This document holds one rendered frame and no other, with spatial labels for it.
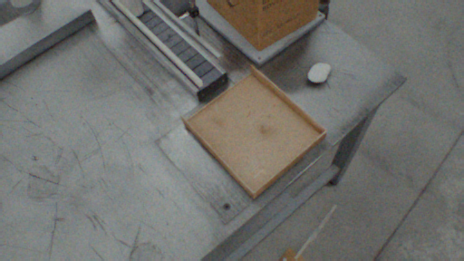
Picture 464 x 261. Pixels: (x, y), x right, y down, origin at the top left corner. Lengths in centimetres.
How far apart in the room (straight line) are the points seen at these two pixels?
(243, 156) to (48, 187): 54
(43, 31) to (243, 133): 79
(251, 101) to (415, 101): 135
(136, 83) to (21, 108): 38
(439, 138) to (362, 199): 57
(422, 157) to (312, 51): 107
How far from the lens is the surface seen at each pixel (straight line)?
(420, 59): 244
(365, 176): 191
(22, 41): 141
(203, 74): 106
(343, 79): 113
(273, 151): 97
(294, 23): 118
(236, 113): 103
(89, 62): 128
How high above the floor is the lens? 171
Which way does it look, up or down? 60 degrees down
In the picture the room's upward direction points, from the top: 8 degrees counter-clockwise
